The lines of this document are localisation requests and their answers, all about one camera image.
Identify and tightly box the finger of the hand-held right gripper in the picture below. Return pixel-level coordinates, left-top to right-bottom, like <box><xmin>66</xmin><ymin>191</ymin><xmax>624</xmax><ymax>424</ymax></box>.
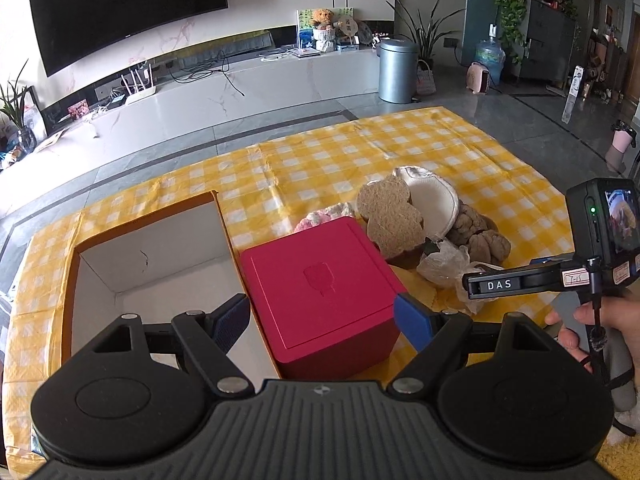
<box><xmin>461</xmin><ymin>266</ymin><xmax>536</xmax><ymax>302</ymax></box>

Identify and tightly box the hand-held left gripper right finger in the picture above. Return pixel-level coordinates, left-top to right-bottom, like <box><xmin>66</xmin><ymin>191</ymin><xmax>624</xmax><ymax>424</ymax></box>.
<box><xmin>385</xmin><ymin>292</ymin><xmax>572</xmax><ymax>399</ymax></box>

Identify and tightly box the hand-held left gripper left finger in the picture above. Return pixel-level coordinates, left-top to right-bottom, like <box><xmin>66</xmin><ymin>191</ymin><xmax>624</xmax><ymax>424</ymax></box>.
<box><xmin>92</xmin><ymin>293</ymin><xmax>257</xmax><ymax>399</ymax></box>

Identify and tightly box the cardboard box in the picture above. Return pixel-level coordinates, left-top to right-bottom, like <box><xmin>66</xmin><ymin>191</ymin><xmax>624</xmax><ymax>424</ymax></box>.
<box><xmin>62</xmin><ymin>190</ymin><xmax>282</xmax><ymax>392</ymax></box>

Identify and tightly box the person's right hand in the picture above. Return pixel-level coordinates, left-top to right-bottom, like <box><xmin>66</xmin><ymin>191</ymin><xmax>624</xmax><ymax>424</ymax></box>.
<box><xmin>544</xmin><ymin>284</ymin><xmax>640</xmax><ymax>377</ymax></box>

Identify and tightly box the clear plastic bag with sponge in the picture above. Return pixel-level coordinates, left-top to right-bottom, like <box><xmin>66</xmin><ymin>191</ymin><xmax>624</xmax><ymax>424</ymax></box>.
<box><xmin>417</xmin><ymin>237</ymin><xmax>497</xmax><ymax>317</ymax></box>

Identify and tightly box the brown knobbly plush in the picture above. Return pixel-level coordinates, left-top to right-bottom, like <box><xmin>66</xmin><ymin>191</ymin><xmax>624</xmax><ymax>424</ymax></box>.
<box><xmin>444</xmin><ymin>202</ymin><xmax>512</xmax><ymax>266</ymax></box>

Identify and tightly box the pink waste bin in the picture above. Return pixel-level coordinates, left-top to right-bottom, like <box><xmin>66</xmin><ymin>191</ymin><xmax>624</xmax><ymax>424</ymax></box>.
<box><xmin>604</xmin><ymin>119</ymin><xmax>638</xmax><ymax>166</ymax></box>

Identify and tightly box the red square box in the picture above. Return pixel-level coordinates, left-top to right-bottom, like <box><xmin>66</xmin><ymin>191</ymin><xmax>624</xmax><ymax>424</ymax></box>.
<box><xmin>239</xmin><ymin>216</ymin><xmax>409</xmax><ymax>381</ymax></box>

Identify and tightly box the tall white carton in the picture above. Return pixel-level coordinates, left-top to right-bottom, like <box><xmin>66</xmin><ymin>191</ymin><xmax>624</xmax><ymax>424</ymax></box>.
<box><xmin>560</xmin><ymin>64</ymin><xmax>586</xmax><ymax>124</ymax></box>

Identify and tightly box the pink and white fluffy cloth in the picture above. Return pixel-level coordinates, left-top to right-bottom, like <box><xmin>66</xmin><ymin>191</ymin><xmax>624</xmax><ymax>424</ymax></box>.
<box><xmin>293</xmin><ymin>202</ymin><xmax>357</xmax><ymax>234</ymax></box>

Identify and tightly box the yellow checked mat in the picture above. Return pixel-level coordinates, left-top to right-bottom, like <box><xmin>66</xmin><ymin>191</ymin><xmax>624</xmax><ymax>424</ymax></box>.
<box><xmin>2</xmin><ymin>105</ymin><xmax>640</xmax><ymax>480</ymax></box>

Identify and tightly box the pink space heater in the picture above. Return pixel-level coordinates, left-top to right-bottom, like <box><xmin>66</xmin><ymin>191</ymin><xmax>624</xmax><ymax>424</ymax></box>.
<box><xmin>465</xmin><ymin>61</ymin><xmax>491</xmax><ymax>95</ymax></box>

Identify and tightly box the dark grey cabinet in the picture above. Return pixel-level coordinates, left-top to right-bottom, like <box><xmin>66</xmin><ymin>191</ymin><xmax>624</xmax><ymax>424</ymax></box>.
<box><xmin>514</xmin><ymin>0</ymin><xmax>577</xmax><ymax>82</ymax></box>

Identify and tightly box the blue water bottle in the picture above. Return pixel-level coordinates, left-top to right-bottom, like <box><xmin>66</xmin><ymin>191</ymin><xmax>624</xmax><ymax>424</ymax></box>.
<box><xmin>474</xmin><ymin>24</ymin><xmax>506</xmax><ymax>86</ymax></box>

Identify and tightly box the white marble television console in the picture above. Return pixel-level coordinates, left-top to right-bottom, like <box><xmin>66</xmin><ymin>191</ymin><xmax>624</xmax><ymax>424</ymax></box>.
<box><xmin>0</xmin><ymin>44</ymin><xmax>397</xmax><ymax>187</ymax></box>

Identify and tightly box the grey metal trash can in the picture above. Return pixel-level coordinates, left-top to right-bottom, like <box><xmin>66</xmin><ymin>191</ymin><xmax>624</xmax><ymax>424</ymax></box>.
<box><xmin>377</xmin><ymin>38</ymin><xmax>420</xmax><ymax>105</ymax></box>

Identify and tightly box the trailing green vine plant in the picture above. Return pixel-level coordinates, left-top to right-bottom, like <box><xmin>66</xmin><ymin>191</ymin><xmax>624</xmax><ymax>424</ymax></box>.
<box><xmin>456</xmin><ymin>0</ymin><xmax>543</xmax><ymax>64</ymax></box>

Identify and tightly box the white router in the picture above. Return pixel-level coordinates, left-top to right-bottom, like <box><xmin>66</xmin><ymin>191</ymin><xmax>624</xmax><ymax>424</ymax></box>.
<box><xmin>120</xmin><ymin>62</ymin><xmax>157</xmax><ymax>106</ymax></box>

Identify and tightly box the long-leaved potted plant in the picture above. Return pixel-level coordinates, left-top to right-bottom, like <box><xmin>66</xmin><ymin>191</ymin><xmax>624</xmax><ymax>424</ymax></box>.
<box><xmin>386</xmin><ymin>0</ymin><xmax>467</xmax><ymax>69</ymax></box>

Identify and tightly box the white woven basket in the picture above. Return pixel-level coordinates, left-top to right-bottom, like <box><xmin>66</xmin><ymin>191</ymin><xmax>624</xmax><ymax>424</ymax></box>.
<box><xmin>312</xmin><ymin>27</ymin><xmax>335</xmax><ymax>54</ymax></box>

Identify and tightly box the green standing picture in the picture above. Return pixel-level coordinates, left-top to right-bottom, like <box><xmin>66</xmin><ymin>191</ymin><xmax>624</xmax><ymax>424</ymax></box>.
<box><xmin>295</xmin><ymin>7</ymin><xmax>356</xmax><ymax>52</ymax></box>

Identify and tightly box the green plant in glass vase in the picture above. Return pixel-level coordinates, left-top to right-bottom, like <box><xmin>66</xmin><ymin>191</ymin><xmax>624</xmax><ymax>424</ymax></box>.
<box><xmin>0</xmin><ymin>59</ymin><xmax>39</xmax><ymax>154</ymax></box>

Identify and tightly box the brown teddy bear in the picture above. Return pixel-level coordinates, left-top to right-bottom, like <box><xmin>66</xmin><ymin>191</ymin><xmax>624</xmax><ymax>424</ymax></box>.
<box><xmin>309</xmin><ymin>7</ymin><xmax>336</xmax><ymax>31</ymax></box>

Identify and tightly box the black cable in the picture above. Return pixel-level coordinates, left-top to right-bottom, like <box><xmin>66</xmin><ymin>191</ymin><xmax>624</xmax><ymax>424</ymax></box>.
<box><xmin>169</xmin><ymin>49</ymin><xmax>247</xmax><ymax>99</ymax></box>

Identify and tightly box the black picture frame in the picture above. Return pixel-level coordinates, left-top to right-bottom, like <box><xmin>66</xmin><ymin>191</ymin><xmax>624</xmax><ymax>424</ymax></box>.
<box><xmin>22</xmin><ymin>86</ymin><xmax>49</xmax><ymax>142</ymax></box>

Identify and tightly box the black wall television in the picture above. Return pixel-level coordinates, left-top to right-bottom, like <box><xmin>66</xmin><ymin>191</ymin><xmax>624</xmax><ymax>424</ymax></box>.
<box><xmin>27</xmin><ymin>0</ymin><xmax>231</xmax><ymax>79</ymax></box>

